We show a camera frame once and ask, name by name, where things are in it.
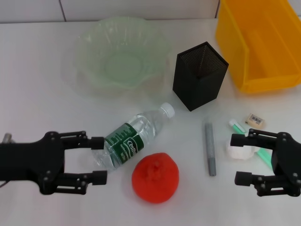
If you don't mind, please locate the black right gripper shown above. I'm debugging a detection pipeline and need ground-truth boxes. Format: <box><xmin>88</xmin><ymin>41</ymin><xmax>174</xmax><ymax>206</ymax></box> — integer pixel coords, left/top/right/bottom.
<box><xmin>230</xmin><ymin>128</ymin><xmax>301</xmax><ymax>198</ymax></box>

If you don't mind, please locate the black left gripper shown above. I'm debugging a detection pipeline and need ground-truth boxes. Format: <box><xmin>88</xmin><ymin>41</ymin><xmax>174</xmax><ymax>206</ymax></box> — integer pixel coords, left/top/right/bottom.
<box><xmin>0</xmin><ymin>130</ymin><xmax>108</xmax><ymax>195</ymax></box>

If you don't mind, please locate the white paper ball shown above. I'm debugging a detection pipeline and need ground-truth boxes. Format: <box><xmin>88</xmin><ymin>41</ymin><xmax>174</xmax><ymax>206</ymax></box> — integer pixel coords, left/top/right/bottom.
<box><xmin>222</xmin><ymin>138</ymin><xmax>258</xmax><ymax>161</ymax></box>

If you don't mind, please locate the grey pen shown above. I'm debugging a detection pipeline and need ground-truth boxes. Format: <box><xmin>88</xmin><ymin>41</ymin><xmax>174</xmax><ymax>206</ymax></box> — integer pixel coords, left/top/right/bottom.
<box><xmin>204</xmin><ymin>121</ymin><xmax>217</xmax><ymax>177</ymax></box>

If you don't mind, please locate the clear green-label water bottle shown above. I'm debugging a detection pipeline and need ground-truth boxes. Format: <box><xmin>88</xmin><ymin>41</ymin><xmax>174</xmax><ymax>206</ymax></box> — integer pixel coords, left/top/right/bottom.
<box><xmin>91</xmin><ymin>102</ymin><xmax>176</xmax><ymax>174</ymax></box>

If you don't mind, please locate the beige eraser with barcode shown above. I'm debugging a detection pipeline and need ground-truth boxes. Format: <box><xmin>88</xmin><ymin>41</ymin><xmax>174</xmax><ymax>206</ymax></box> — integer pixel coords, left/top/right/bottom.
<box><xmin>244</xmin><ymin>113</ymin><xmax>266</xmax><ymax>129</ymax></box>

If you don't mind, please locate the red-orange toy orange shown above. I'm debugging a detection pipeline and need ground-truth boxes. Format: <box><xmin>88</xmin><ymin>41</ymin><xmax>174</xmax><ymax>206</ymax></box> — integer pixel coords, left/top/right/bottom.
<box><xmin>131</xmin><ymin>152</ymin><xmax>180</xmax><ymax>205</ymax></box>

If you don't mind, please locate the black mesh pen holder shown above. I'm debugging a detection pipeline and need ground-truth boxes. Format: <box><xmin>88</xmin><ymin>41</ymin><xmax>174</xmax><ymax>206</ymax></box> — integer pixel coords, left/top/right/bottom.
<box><xmin>172</xmin><ymin>41</ymin><xmax>230</xmax><ymax>112</ymax></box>

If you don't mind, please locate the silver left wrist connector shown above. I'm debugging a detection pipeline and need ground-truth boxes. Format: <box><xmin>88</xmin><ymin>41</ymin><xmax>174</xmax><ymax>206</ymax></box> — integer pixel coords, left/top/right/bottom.
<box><xmin>1</xmin><ymin>133</ymin><xmax>15</xmax><ymax>144</ymax></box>

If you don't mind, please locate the pale green glass bowl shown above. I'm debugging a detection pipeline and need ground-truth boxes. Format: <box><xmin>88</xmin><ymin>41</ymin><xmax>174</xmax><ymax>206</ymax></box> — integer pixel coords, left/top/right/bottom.
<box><xmin>74</xmin><ymin>17</ymin><xmax>172</xmax><ymax>99</ymax></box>

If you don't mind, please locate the yellow plastic bin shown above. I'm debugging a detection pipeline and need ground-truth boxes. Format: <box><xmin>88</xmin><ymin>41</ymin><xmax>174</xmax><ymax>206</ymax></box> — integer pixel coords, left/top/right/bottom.
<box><xmin>215</xmin><ymin>0</ymin><xmax>301</xmax><ymax>94</ymax></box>

